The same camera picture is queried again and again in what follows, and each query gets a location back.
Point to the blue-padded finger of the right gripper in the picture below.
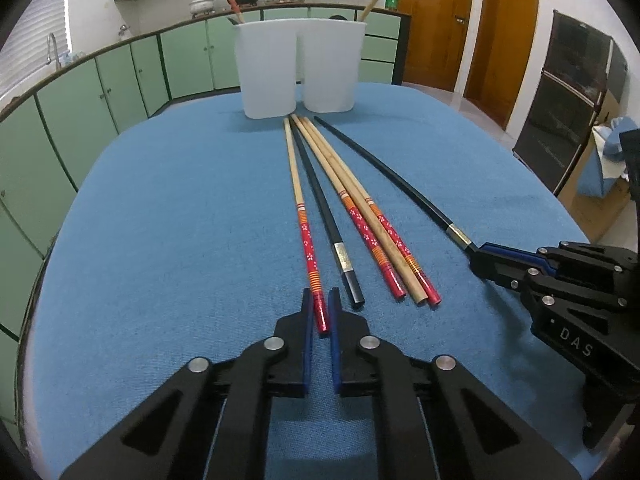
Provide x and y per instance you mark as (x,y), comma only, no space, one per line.
(508,267)

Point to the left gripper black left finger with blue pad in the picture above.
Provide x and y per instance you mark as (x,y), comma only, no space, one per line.
(208,420)

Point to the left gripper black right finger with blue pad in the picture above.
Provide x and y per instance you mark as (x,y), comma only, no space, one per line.
(434,419)

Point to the black chopstick gold band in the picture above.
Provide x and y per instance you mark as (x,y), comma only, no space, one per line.
(444,222)

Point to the black chopstick silver band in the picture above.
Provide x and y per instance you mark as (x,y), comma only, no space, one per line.
(348,274)

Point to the red patterned bamboo chopstick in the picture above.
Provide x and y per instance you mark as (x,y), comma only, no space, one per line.
(321,314)

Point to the green lower kitchen cabinets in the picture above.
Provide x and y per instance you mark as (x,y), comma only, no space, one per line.
(75,124)

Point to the cardboard box with blue cloth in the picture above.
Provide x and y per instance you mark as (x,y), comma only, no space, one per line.
(597,190)

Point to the plain bamboo chopstick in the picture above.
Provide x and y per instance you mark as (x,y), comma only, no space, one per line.
(403,273)

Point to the blue table mat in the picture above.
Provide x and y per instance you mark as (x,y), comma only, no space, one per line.
(493,198)

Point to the black glass cabinet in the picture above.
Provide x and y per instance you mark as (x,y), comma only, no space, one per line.
(581,84)

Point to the right wooden door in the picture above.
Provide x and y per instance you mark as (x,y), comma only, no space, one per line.
(504,38)

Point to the wooden door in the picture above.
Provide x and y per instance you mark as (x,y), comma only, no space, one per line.
(436,41)
(504,38)

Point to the left wooden door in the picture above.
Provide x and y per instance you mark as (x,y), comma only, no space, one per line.
(436,41)

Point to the white twin utensil holder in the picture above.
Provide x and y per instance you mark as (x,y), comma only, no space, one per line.
(315,60)

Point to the red chopstick in holder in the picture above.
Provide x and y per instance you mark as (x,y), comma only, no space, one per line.
(237,11)

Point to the white cooking pot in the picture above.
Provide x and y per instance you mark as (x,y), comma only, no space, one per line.
(201,7)

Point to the chrome sink faucet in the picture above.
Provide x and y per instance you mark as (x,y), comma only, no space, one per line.
(52,52)

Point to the white window blinds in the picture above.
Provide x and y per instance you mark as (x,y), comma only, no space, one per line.
(25,51)

